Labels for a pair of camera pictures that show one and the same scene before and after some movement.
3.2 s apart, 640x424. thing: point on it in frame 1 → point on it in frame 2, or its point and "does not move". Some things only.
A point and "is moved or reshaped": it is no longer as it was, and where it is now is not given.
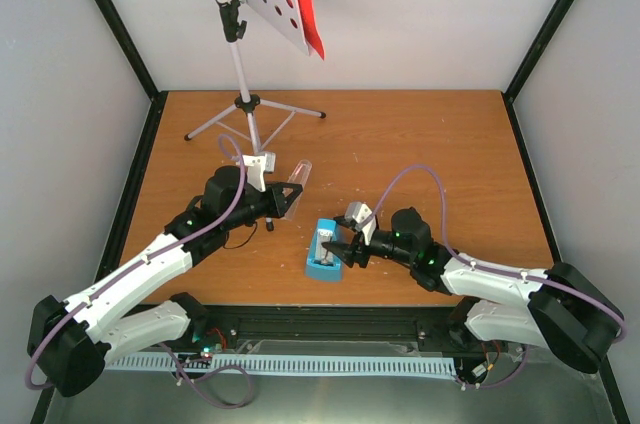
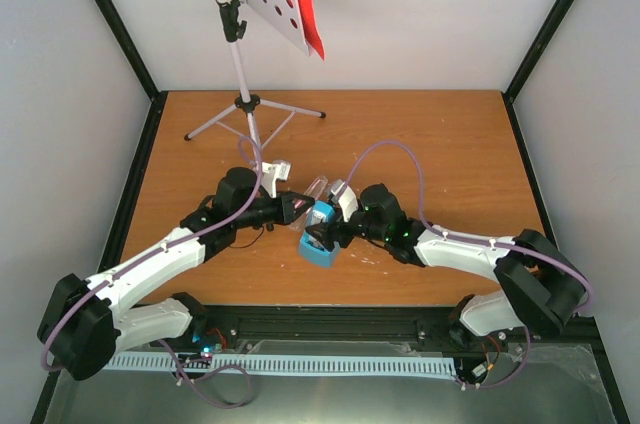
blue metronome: x=322 y=264 is moved or reshaped
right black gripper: x=349 y=252 → x=329 y=238
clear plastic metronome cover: x=299 y=176 → x=322 y=212
